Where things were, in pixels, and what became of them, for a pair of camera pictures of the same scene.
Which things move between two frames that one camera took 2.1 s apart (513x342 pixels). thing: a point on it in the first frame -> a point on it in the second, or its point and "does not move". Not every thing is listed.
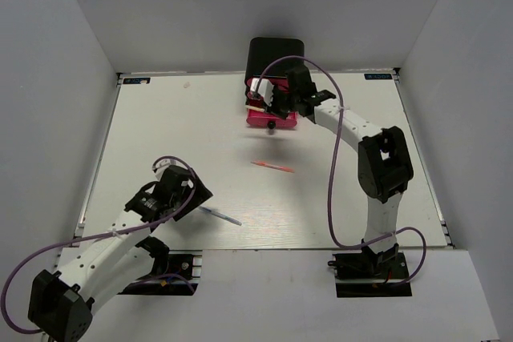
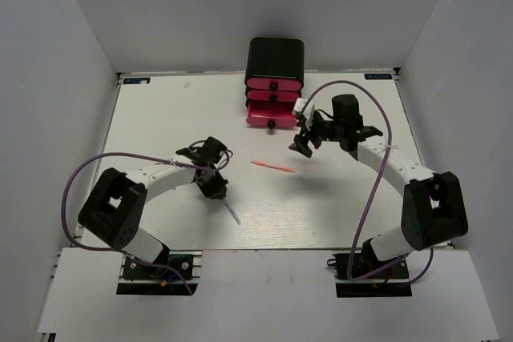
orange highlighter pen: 273,166 does not move
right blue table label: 385,76 does not move
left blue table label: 136,80 does not move
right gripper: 273,108 -> 304,138
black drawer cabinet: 263,51 does not move
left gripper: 201,194 -> 212,192
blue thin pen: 220,215 -> 233,214
